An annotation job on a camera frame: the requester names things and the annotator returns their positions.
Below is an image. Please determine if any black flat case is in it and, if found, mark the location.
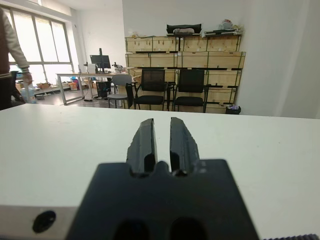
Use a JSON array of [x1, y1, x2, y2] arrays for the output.
[[203, 28, 243, 36]]

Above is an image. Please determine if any black computer tower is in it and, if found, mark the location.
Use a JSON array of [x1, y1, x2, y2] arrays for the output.
[[96, 81, 112, 99]]

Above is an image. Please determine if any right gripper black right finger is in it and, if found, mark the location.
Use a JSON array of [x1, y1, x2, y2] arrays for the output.
[[169, 116, 201, 176]]

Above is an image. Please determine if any white office desk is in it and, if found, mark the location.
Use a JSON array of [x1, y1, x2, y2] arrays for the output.
[[55, 71, 131, 106]]

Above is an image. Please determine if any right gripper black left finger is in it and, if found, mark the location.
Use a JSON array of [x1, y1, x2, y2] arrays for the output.
[[126, 118, 159, 175]]

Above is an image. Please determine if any black trash bin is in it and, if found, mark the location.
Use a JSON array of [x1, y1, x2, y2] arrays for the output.
[[225, 104, 242, 115]]

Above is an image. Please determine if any large window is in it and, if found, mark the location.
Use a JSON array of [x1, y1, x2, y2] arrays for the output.
[[0, 6, 75, 83]]

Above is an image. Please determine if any pale packing paper pile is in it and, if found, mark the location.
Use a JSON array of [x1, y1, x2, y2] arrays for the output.
[[129, 31, 153, 38]]

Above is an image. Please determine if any black open bag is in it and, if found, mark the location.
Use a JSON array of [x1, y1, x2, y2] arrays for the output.
[[166, 23, 203, 35]]

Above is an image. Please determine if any grey chair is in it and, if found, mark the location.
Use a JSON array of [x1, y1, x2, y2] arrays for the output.
[[107, 74, 133, 109]]

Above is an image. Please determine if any black computer monitor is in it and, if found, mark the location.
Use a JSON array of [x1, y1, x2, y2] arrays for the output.
[[89, 48, 112, 74]]

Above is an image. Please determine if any blue water jug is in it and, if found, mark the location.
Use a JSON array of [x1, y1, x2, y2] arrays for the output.
[[20, 86, 38, 104]]

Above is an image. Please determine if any person in brown vest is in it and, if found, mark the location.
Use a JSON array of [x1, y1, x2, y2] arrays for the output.
[[0, 7, 33, 111]]

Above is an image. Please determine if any black mesh chair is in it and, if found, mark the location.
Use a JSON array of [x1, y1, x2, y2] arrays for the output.
[[172, 69, 213, 113], [125, 68, 176, 111]]

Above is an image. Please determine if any white plastic bag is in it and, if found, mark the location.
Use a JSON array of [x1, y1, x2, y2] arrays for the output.
[[218, 18, 235, 30]]

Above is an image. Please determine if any grey cloth bundle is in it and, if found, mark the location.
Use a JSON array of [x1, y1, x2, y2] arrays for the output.
[[173, 27, 195, 34]]

